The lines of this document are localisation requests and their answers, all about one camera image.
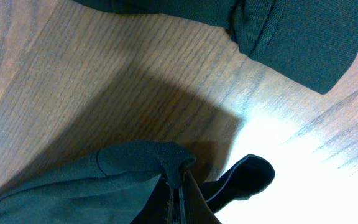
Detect black leggings with red waistband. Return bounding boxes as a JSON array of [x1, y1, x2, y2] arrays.
[[0, 1, 358, 223]]

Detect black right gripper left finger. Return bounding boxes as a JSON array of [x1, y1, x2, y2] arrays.
[[131, 175, 174, 224]]

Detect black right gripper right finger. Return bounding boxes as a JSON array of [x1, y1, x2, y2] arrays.
[[178, 171, 221, 224]]

